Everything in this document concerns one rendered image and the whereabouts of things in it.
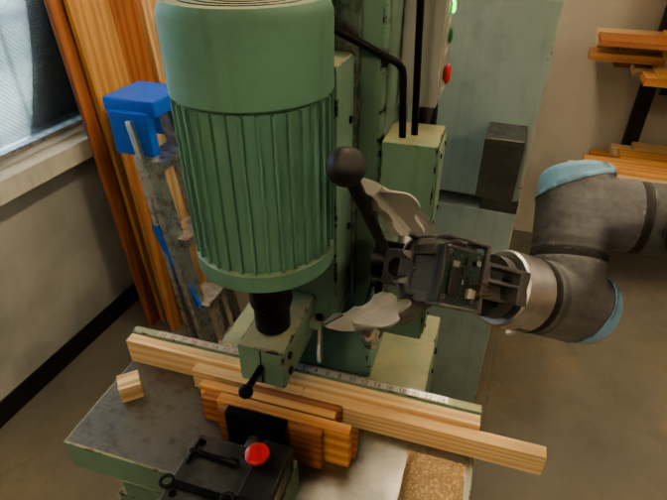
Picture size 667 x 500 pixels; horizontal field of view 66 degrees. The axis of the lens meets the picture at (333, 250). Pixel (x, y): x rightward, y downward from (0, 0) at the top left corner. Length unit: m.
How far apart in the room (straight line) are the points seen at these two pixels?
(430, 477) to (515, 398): 1.42
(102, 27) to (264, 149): 1.59
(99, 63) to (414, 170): 1.48
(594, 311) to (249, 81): 0.46
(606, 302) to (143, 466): 0.67
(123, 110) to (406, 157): 0.92
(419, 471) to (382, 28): 0.60
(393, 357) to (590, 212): 0.56
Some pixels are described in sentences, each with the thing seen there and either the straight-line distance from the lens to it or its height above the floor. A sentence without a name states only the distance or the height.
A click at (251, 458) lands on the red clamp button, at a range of 0.68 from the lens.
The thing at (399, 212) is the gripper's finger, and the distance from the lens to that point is 0.54.
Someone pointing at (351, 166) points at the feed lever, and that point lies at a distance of 0.43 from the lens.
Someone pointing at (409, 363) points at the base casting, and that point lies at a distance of 1.09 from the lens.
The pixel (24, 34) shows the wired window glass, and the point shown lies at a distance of 2.17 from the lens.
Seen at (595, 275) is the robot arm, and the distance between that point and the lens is 0.67.
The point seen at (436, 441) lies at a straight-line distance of 0.83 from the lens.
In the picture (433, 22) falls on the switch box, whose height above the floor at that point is 1.44.
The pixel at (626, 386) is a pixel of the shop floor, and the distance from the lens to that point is 2.40.
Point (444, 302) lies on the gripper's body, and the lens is 0.51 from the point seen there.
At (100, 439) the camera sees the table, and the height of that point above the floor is 0.90.
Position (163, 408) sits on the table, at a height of 0.90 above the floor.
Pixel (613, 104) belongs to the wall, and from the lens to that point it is 2.91.
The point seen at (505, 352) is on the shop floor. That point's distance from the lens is 2.34.
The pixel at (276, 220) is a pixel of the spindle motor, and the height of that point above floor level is 1.29.
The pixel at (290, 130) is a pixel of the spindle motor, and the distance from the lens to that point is 0.52.
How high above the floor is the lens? 1.58
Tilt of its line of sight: 34 degrees down
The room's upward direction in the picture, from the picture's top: straight up
